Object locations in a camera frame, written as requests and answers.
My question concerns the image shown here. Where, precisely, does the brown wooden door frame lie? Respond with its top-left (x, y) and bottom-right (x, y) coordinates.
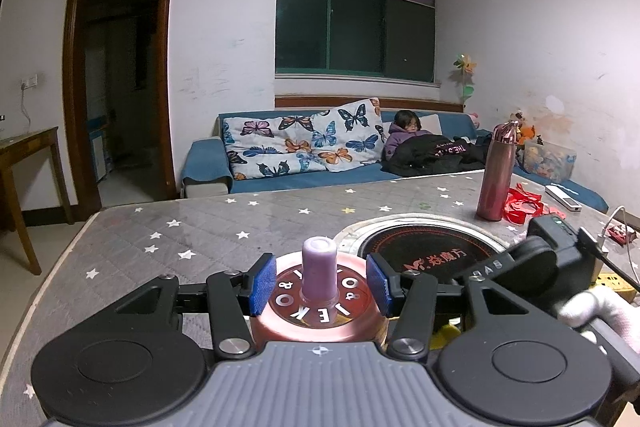
top-left (62, 0), bottom-right (178, 226)

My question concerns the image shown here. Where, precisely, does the black cable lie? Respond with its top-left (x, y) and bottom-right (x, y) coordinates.
top-left (577, 227), bottom-right (640, 295)

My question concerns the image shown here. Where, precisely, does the pink container with purple spout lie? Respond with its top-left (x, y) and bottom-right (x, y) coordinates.
top-left (248, 237), bottom-right (390, 348)

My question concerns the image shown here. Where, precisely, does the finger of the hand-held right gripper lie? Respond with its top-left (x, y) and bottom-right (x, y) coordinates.
top-left (436, 254), bottom-right (511, 290)

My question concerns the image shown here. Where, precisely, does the blue and white cabinet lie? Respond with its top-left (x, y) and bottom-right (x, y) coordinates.
top-left (87, 117), bottom-right (112, 184)

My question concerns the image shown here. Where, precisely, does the butterfly print blanket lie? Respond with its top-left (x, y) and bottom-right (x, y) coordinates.
top-left (221, 98), bottom-right (388, 180)

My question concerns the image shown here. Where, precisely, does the grey star quilted table cover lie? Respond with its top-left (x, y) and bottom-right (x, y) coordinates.
top-left (0, 169), bottom-right (640, 427)

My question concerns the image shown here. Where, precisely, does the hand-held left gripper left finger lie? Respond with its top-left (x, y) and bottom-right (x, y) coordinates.
top-left (114, 253), bottom-right (278, 361)

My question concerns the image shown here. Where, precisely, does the round black induction cooker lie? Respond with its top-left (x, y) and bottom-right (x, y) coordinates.
top-left (332, 212), bottom-right (526, 288)

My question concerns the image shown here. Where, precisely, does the yellow power strip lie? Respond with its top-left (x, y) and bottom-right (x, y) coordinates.
top-left (592, 272), bottom-right (639, 303)

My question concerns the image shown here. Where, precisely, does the brown wooden table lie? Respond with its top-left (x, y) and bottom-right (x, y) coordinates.
top-left (0, 126), bottom-right (76, 277)

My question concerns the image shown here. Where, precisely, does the orange plush toy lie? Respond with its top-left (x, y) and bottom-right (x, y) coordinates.
top-left (515, 112), bottom-right (546, 146)

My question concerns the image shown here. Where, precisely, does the black jacket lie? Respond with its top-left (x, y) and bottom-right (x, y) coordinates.
top-left (387, 134), bottom-right (488, 178)

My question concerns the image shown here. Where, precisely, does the pink thermos bottle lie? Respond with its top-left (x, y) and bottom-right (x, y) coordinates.
top-left (475, 121), bottom-right (521, 223)

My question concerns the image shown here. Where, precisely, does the yellow sponge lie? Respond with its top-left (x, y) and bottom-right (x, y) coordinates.
top-left (430, 324), bottom-right (459, 350)

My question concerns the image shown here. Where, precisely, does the blue sofa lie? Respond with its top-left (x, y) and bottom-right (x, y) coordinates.
top-left (180, 109), bottom-right (611, 214)

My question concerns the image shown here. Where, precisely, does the red plastic bag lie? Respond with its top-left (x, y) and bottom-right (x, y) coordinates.
top-left (502, 186), bottom-right (546, 226)

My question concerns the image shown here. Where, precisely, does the white socket cable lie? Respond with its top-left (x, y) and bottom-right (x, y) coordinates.
top-left (19, 87), bottom-right (34, 130)

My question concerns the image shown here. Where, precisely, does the dark glass window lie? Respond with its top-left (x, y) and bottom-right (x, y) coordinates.
top-left (275, 0), bottom-right (437, 84)

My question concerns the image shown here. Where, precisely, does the wooden wall rail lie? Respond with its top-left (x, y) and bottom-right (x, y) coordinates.
top-left (274, 95), bottom-right (465, 114)

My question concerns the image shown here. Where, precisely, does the colourful pinwheel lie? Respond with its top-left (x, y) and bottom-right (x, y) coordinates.
top-left (450, 53), bottom-right (478, 108)

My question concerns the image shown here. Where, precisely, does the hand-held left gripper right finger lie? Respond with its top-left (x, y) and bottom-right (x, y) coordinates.
top-left (366, 253), bottom-right (526, 362)

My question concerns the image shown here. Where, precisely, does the white remote control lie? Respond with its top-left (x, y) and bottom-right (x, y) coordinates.
top-left (544, 184), bottom-right (583, 212)

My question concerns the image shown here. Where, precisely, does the person's right hand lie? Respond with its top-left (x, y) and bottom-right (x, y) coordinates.
top-left (557, 289), bottom-right (637, 348)

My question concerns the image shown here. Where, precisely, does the white charging cable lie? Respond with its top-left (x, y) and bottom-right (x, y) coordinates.
top-left (595, 206), bottom-right (629, 253)

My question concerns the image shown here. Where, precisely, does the clear plastic toy box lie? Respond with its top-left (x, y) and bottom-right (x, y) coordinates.
top-left (515, 139), bottom-right (577, 182)

